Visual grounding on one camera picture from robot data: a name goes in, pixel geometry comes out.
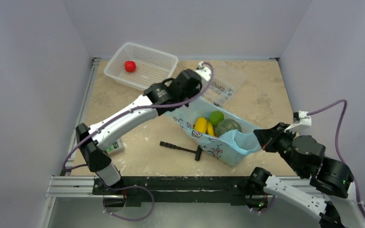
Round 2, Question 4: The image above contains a red fake fruit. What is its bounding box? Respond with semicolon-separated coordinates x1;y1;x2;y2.
124;60;137;73

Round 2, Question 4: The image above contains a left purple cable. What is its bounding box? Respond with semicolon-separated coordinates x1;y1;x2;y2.
62;62;215;172

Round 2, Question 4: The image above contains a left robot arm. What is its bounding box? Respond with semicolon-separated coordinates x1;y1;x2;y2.
75;67;214;194

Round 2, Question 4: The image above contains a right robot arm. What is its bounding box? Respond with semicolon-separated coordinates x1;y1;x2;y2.
248;123;365;228

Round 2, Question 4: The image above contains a dark green fake melon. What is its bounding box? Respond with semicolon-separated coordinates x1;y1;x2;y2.
214;119;242;137

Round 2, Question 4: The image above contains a green label clear small box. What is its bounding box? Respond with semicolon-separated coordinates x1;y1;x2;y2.
106;139;125;156

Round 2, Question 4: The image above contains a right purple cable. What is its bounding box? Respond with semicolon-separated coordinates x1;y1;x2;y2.
307;99;365;228

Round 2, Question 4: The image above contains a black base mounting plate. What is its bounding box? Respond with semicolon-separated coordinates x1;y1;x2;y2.
92;176;269;210

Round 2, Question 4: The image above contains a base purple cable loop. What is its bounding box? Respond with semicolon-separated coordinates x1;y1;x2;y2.
102;183;156;221

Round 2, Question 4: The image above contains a clear plastic screw organizer box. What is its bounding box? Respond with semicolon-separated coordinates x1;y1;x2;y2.
203;61;248;107

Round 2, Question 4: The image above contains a black T-handle tool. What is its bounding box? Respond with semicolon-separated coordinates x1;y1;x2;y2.
159;141;202;161

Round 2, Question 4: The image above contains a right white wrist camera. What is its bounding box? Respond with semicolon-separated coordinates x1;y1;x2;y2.
284;110;312;133

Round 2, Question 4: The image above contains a white perforated plastic basket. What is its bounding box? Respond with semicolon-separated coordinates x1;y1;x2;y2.
104;42;179;91

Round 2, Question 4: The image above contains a light blue plastic bag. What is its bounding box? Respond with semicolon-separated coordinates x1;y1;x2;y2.
165;98;261;166

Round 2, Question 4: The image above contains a green fake fruit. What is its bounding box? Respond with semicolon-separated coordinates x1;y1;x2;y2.
209;111;224;126

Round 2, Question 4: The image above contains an aluminium frame rail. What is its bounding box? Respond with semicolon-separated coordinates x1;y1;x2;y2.
45;57;101;199

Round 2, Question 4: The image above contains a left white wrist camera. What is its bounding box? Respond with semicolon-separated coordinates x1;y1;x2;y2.
194;61;212;86

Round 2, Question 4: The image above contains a yellow fake fruit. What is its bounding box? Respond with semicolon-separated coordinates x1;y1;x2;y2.
194;117;215;136

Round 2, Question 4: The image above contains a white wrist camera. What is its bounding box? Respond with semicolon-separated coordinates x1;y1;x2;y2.
284;110;312;133
194;61;212;86

